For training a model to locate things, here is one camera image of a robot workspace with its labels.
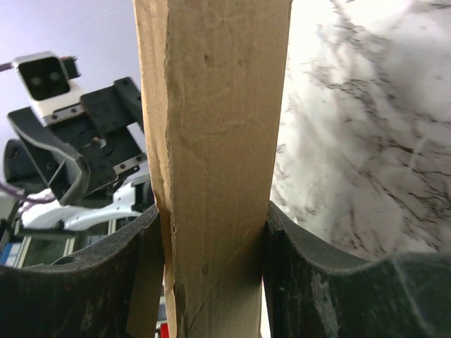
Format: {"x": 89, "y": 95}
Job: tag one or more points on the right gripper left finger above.
{"x": 109, "y": 289}

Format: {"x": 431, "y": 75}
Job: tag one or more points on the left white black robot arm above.
{"x": 42, "y": 210}

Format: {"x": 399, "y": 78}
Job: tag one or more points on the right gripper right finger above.
{"x": 316, "y": 290}

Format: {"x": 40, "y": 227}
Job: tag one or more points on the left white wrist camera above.
{"x": 50, "y": 83}

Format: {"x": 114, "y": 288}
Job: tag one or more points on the cardboard box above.
{"x": 212, "y": 76}

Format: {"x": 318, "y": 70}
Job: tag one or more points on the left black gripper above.
{"x": 87, "y": 156}

